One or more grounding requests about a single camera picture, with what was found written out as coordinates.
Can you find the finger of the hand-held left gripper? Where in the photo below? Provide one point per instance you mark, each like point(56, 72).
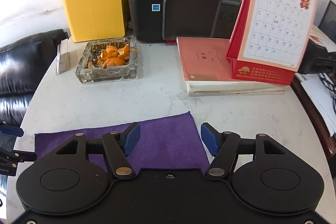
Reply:
point(21, 156)
point(11, 131)

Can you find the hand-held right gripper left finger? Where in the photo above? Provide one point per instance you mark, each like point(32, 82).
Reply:
point(132, 138)

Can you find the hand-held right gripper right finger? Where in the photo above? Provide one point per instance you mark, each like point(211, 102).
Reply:
point(208, 140)

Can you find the purple towel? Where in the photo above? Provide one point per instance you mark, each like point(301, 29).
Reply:
point(162, 132)

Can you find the glass ashtray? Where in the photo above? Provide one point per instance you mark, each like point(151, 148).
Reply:
point(105, 74)

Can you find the black leather sofa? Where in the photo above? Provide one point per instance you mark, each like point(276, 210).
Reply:
point(23, 61)

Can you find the red book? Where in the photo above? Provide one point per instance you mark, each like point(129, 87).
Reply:
point(207, 61)

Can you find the orange peels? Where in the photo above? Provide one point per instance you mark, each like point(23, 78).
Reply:
point(113, 56)

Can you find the brown wooden desk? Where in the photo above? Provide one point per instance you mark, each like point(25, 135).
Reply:
point(308, 108)

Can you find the loose white papers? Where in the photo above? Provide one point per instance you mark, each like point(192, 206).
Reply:
point(323, 100)

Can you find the black printer with blue sticker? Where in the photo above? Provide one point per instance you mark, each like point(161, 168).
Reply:
point(183, 14)

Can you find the red desk calendar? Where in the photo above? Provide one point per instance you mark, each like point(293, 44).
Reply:
point(275, 24)

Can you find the flat black printer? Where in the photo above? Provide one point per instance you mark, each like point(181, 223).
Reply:
point(317, 58)

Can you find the yellow box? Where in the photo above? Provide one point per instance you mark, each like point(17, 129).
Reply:
point(92, 3)

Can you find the black monitor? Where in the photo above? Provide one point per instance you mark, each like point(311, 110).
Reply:
point(329, 19)

